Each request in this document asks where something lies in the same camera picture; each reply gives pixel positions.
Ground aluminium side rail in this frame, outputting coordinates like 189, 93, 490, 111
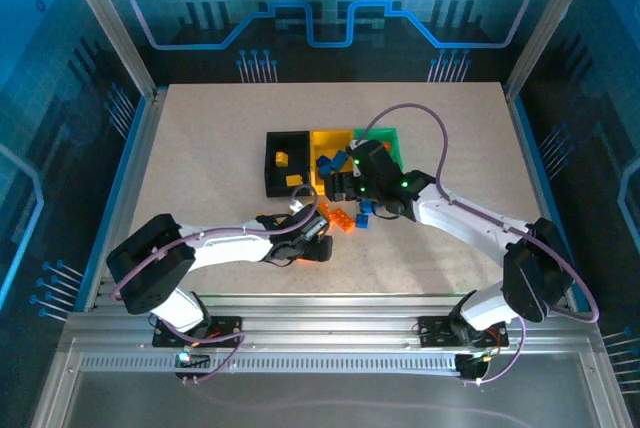
82, 87, 169, 313
504, 86, 592, 313

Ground aluminium frame post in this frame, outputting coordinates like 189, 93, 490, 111
503, 0, 605, 95
54, 0, 159, 99

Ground green plastic bin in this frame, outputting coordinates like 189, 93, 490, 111
351, 126, 406, 174

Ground aluminium frame cross beam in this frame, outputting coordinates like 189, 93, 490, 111
59, 292, 601, 349

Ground yellow plastic bin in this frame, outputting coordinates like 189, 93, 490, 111
309, 128, 357, 197

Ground black control box with light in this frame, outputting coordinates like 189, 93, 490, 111
173, 351, 212, 370

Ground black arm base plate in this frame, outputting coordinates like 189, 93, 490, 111
417, 315, 509, 349
152, 315, 245, 349

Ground thin loose purple cable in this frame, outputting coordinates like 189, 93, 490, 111
192, 380, 531, 427

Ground slotted grey cable duct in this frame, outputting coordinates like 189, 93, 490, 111
79, 351, 464, 374

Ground aluminium lower frame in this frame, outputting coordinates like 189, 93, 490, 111
29, 342, 634, 428

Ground black plastic bin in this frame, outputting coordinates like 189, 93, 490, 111
263, 130, 315, 199

